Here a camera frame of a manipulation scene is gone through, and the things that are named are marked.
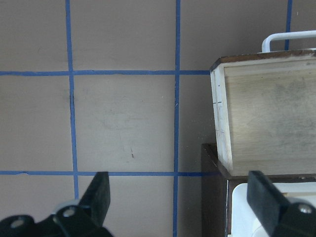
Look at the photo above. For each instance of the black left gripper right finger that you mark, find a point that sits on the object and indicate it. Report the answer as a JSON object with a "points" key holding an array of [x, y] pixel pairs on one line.
{"points": [[278, 215]]}

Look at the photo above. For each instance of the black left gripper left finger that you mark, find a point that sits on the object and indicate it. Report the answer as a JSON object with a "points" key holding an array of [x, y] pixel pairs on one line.
{"points": [[79, 218]]}

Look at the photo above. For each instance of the wooden drawer with white handle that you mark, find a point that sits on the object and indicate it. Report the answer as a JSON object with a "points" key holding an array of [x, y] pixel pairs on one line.
{"points": [[265, 109]]}

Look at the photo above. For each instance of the dark brown drawer cabinet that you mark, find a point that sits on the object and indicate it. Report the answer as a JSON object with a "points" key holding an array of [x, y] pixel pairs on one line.
{"points": [[218, 183]]}

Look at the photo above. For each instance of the white plastic tray bin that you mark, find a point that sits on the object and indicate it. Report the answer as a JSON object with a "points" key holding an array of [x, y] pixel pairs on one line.
{"points": [[244, 223]]}

